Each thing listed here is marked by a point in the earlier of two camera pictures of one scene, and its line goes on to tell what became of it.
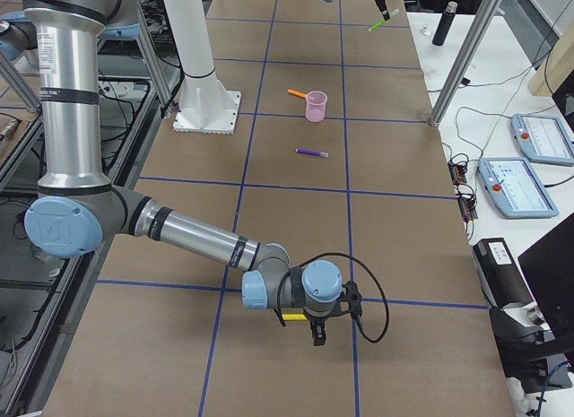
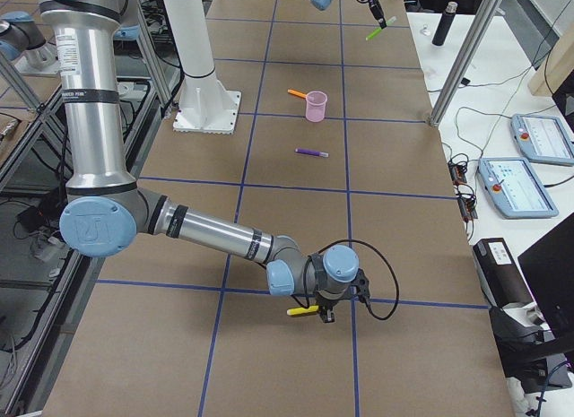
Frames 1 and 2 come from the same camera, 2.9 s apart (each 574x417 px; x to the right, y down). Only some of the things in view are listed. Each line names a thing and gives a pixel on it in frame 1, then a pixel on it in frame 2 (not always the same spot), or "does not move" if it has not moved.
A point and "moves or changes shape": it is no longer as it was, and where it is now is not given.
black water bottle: x=445 y=24 does not move
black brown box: x=503 y=282 does not move
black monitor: x=549 y=267 does not move
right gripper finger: x=318 y=331 to x=326 y=315
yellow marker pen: x=293 y=317 moves or changes shape
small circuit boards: x=465 y=197 does not move
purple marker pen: x=312 y=152 does not move
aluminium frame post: x=490 y=1 does not move
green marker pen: x=380 y=22 to x=378 y=30
